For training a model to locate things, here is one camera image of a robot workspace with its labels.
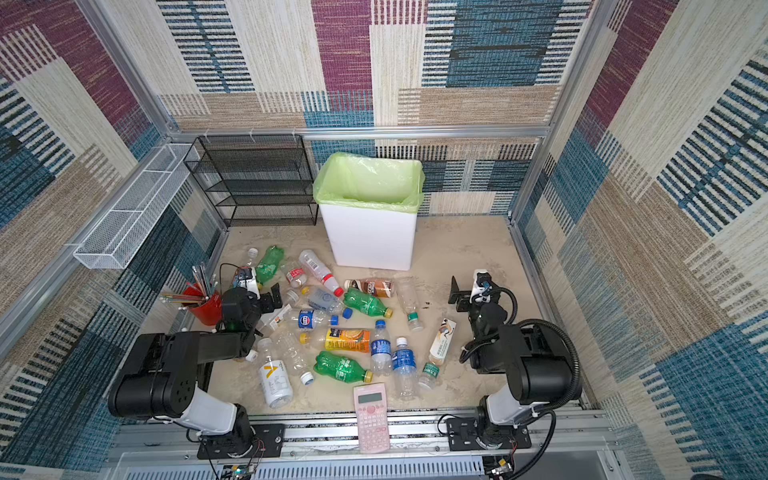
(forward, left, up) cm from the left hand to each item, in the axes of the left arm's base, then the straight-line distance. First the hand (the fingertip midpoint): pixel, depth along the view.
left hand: (263, 285), depth 94 cm
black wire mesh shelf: (+37, +8, +13) cm, 40 cm away
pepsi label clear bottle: (-11, -16, -2) cm, 19 cm away
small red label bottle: (+5, -9, -3) cm, 11 cm away
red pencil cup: (-9, +13, 0) cm, 16 cm away
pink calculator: (-36, -34, -6) cm, 50 cm away
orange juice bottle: (-17, -25, -2) cm, 31 cm away
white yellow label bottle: (-27, -9, -2) cm, 29 cm away
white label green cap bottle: (-22, -52, -1) cm, 56 cm away
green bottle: (-25, -26, -2) cm, 36 cm away
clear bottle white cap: (-19, -11, -2) cm, 22 cm away
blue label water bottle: (-20, -36, -3) cm, 41 cm away
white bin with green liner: (+9, -34, +25) cm, 43 cm away
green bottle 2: (-2, -32, -8) cm, 33 cm away
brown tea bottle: (-1, -37, -1) cm, 37 cm away
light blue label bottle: (-5, -19, -1) cm, 19 cm away
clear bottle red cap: (+7, -16, -2) cm, 18 cm away
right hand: (-2, -64, +4) cm, 64 cm away
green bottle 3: (+11, +2, -3) cm, 11 cm away
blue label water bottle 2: (-27, -43, -2) cm, 51 cm away
